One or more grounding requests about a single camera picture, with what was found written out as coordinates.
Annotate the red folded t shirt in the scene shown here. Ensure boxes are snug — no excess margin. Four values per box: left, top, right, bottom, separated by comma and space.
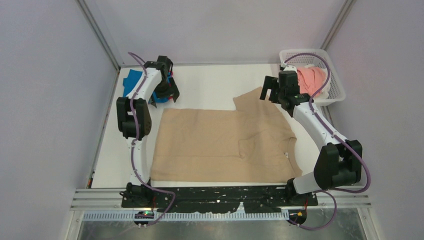
167, 70, 175, 100

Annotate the blue folded t shirt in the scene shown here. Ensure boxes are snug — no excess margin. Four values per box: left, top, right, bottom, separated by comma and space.
122, 69, 173, 105

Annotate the beige t shirt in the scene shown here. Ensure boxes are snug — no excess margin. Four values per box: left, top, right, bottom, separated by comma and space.
150, 87, 302, 183

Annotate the aluminium frame rail right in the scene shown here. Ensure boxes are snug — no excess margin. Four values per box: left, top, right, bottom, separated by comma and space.
320, 0, 357, 51

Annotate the white plastic laundry basket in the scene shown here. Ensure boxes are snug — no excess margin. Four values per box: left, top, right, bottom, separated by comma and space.
279, 48, 346, 106

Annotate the aluminium frame rail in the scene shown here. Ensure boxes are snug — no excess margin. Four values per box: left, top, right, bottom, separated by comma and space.
76, 0, 125, 71
320, 0, 357, 51

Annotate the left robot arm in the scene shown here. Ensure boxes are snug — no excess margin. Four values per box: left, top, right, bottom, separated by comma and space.
116, 52, 180, 207

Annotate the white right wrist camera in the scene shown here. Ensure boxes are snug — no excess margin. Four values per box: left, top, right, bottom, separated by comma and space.
279, 63, 297, 72

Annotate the pink t shirt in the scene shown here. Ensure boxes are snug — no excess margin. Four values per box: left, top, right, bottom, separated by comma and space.
296, 66, 328, 96

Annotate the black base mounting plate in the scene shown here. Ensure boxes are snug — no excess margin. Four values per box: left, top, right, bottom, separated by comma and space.
119, 183, 318, 214

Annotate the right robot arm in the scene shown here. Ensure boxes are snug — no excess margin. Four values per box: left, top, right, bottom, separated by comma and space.
259, 70, 363, 205

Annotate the aluminium frame rail left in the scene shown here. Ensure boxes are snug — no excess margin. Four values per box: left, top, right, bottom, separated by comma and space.
76, 0, 125, 71

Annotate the aluminium front rail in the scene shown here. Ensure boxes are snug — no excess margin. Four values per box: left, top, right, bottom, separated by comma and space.
70, 188, 372, 225

